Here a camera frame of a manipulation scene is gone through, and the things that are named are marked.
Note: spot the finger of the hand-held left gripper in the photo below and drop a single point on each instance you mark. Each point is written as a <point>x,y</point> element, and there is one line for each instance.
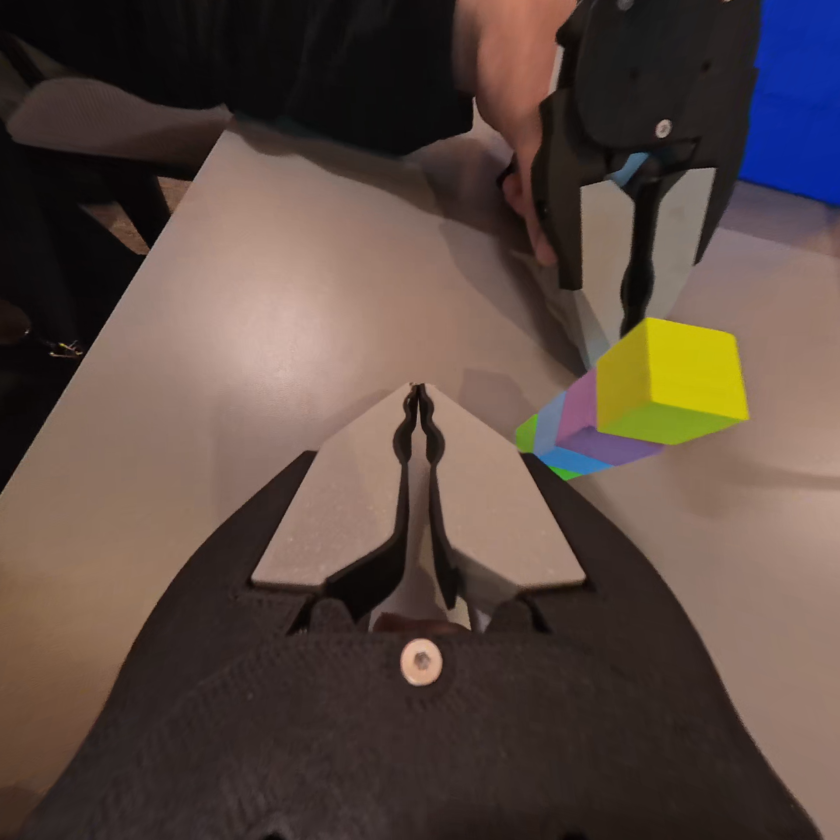
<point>682,229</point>
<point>604,249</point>

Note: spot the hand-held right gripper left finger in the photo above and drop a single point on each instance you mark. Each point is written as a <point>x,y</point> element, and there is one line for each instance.
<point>341,512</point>

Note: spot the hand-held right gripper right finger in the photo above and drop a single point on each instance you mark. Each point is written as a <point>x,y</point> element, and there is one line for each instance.
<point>505,518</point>

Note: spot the green foam cube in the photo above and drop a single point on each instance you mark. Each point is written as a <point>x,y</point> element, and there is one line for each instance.
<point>526,434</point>

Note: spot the blue foam cube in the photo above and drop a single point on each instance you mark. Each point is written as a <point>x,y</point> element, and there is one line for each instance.
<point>571,459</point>

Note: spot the purple foam cube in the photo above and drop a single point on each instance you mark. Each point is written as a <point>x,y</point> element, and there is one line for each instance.
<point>584,407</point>

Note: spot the yellow foam cube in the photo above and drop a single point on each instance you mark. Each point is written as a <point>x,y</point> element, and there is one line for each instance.
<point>669,380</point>

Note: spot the person's left forearm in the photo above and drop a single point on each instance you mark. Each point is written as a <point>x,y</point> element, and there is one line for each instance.
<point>315,59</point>

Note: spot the person's left hand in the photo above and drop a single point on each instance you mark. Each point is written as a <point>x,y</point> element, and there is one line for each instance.
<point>505,65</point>

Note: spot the blue plastic bin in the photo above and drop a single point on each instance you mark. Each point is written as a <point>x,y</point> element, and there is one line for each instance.
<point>794,98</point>

